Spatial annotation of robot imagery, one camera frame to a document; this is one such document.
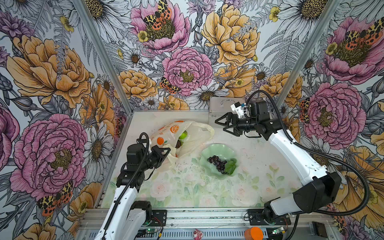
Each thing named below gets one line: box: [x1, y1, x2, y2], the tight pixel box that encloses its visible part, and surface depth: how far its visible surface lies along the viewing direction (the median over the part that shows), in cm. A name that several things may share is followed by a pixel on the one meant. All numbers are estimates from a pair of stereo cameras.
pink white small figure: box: [193, 228, 204, 240], surface depth 67 cm
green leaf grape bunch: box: [207, 155, 237, 175], surface depth 89 cm
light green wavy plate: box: [199, 143, 240, 180], surface depth 93 cm
